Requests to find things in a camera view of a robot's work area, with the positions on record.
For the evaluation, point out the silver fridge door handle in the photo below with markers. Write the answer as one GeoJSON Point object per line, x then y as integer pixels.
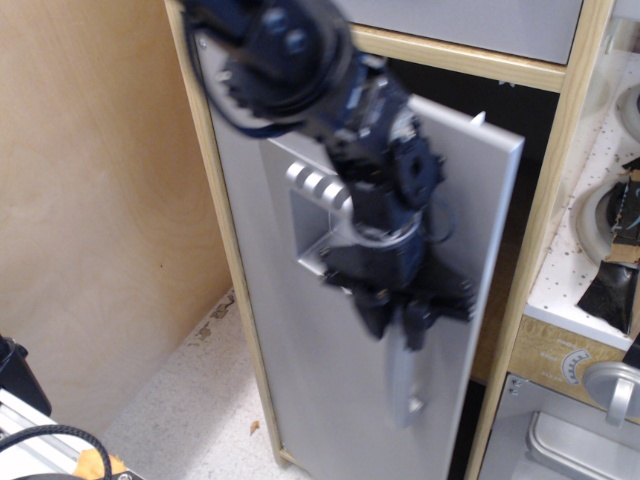
{"type": "Point", "coordinates": [404, 403]}

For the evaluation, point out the silver upper freezer door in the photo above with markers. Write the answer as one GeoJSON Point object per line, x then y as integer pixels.
{"type": "Point", "coordinates": [536, 29]}

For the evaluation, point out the wooden toy kitchen frame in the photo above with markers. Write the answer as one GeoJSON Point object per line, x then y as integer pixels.
{"type": "Point", "coordinates": [539, 101]}

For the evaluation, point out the silver oven knob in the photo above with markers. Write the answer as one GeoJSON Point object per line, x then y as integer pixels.
{"type": "Point", "coordinates": [614, 386]}

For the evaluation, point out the orange tape piece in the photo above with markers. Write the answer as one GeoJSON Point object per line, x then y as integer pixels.
{"type": "Point", "coordinates": [90, 465]}

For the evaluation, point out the silver oven door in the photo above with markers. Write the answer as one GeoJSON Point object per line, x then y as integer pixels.
{"type": "Point", "coordinates": [507, 456]}

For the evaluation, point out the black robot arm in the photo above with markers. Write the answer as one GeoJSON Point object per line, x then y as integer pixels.
{"type": "Point", "coordinates": [292, 64]}

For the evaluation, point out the white speckled stove top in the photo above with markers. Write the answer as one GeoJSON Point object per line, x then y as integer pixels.
{"type": "Point", "coordinates": [606, 139]}

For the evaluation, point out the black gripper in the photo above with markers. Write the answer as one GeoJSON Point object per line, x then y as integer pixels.
{"type": "Point", "coordinates": [407, 275]}

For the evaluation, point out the silver oven door handle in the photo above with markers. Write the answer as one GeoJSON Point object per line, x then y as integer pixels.
{"type": "Point", "coordinates": [579, 453]}

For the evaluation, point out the silver dispenser panel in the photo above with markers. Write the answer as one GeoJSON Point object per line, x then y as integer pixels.
{"type": "Point", "coordinates": [312, 206]}

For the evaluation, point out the black box lower left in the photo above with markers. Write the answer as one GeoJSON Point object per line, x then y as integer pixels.
{"type": "Point", "coordinates": [18, 378]}

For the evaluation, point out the silver fridge door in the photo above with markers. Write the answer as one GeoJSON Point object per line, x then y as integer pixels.
{"type": "Point", "coordinates": [326, 373]}

